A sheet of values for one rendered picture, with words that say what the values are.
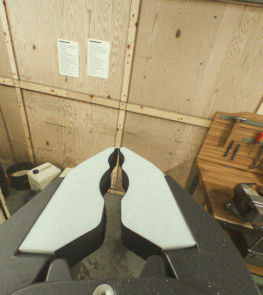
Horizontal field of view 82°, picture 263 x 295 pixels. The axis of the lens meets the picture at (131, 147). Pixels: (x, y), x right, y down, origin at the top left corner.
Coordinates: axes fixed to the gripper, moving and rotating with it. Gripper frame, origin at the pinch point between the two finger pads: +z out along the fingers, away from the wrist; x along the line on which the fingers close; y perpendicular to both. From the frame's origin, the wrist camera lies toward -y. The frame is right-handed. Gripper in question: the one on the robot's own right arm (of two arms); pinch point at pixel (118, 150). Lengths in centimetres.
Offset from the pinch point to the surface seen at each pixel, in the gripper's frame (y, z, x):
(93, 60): -7, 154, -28
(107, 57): -9, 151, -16
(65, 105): 37, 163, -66
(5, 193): 66, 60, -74
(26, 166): 121, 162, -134
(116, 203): 158, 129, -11
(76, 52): -13, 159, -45
